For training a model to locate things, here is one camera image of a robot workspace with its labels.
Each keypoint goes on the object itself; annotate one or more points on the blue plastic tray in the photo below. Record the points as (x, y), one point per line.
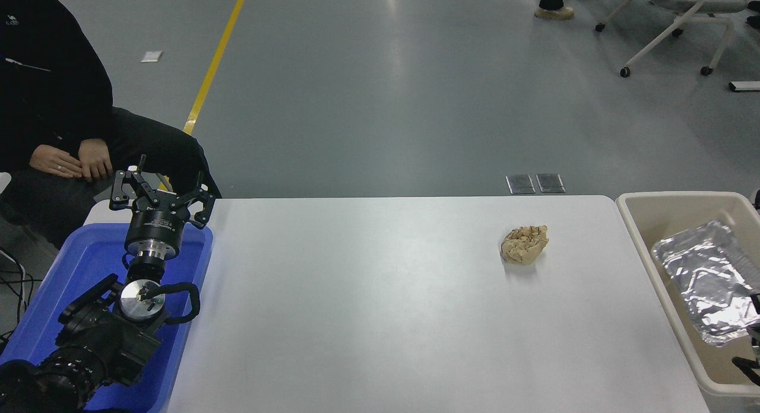
(71, 264)

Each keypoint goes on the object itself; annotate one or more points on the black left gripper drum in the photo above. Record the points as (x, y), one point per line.
(155, 226)

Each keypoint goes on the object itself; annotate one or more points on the rectangular foil tray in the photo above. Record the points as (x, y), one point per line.
(706, 276)

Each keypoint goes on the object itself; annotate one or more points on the large pale bin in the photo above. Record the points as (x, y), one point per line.
(659, 223)

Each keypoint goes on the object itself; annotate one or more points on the crumpled tan paper ball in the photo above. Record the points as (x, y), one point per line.
(523, 245)

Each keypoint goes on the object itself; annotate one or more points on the seated person's right hand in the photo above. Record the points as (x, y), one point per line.
(54, 162)

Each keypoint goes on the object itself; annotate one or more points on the white flat bar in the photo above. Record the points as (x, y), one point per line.
(745, 86)

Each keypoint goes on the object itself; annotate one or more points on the metal floor plate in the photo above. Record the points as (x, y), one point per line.
(550, 183)
(520, 184)

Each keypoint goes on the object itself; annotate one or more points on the seated person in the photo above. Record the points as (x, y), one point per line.
(47, 75)

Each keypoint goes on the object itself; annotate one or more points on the seated person's left hand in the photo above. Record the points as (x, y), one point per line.
(95, 158)

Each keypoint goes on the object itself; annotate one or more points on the white wheeled office chair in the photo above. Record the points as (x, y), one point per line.
(689, 0)

